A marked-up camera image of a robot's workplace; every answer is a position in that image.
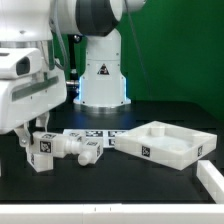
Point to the white right obstacle wall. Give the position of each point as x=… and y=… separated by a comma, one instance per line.
x=211, y=179

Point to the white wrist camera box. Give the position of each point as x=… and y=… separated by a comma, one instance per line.
x=19, y=62

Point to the white marker sheet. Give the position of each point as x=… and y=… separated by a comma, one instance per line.
x=107, y=136

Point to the white front rail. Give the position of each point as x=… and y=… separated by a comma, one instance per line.
x=112, y=214

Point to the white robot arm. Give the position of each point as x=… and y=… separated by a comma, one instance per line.
x=34, y=24

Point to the white square tabletop tray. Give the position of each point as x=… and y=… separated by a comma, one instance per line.
x=169, y=145

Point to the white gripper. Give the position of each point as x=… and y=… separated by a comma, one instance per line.
x=28, y=97

